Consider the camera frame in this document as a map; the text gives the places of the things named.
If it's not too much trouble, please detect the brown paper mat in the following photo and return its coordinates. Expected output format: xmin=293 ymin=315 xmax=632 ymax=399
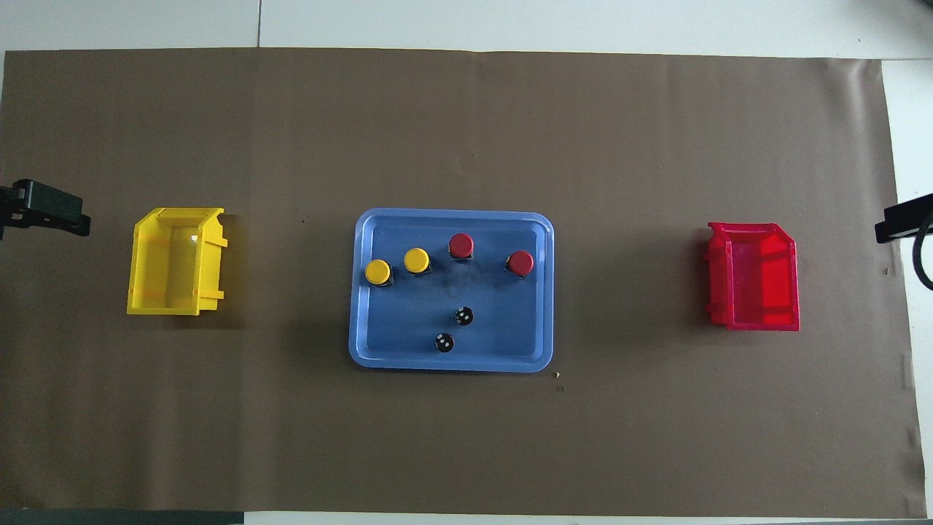
xmin=0 ymin=47 xmax=926 ymax=518

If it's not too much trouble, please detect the blue plastic tray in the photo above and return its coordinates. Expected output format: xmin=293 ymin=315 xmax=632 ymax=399
xmin=348 ymin=208 xmax=555 ymax=373

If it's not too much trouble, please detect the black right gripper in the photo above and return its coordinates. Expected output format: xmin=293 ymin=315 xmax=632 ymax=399
xmin=875 ymin=192 xmax=933 ymax=245

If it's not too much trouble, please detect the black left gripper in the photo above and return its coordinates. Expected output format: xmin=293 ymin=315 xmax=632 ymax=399
xmin=0 ymin=179 xmax=92 ymax=238

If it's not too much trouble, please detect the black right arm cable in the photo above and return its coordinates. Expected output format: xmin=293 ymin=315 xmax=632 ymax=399
xmin=911 ymin=215 xmax=933 ymax=291

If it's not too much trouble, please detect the red plastic bin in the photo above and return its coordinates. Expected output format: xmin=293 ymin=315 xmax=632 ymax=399
xmin=704 ymin=222 xmax=800 ymax=333

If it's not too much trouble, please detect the yellow plastic bin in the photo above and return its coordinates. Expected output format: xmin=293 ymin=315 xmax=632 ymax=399
xmin=127 ymin=207 xmax=228 ymax=316

